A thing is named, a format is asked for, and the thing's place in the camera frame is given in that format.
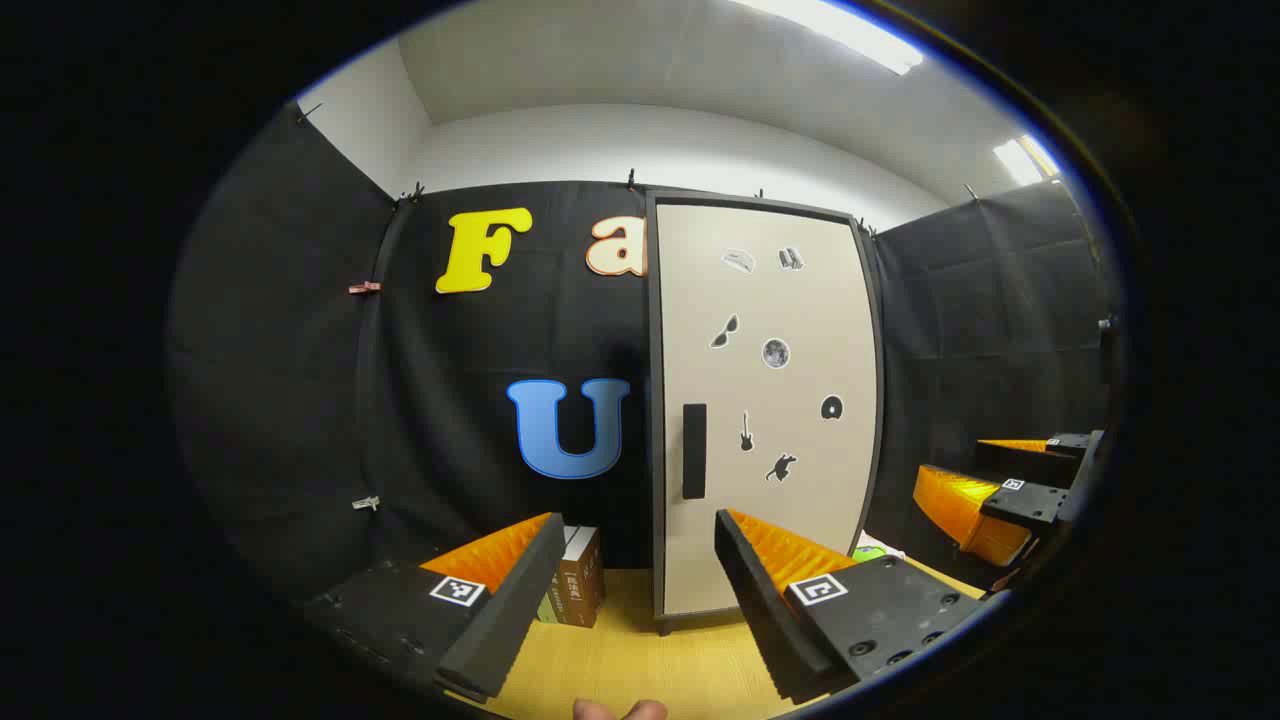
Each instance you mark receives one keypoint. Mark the green book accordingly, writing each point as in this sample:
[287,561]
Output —
[547,605]

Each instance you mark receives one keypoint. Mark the brown book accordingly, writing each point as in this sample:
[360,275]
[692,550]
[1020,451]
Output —
[580,590]

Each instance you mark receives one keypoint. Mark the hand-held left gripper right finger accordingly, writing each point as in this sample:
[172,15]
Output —
[760,620]

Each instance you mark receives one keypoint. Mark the small ceiling light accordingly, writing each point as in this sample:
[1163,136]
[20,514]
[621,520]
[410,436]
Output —
[1025,160]

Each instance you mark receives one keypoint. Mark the dark grey cabinet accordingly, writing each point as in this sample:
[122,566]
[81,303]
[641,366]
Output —
[651,400]

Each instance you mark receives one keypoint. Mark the silver clip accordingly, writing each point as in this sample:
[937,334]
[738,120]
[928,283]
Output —
[366,503]

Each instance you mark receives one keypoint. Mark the long ceiling light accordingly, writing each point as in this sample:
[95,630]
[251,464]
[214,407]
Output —
[840,30]

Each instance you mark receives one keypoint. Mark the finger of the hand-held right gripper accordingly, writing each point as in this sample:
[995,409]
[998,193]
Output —
[1030,503]
[1030,462]

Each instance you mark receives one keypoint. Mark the green plush toy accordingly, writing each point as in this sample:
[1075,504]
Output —
[868,549]

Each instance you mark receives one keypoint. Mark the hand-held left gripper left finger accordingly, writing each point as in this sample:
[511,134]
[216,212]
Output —
[510,610]

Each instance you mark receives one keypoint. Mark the black backdrop cloth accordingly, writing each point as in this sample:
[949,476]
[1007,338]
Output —
[450,400]

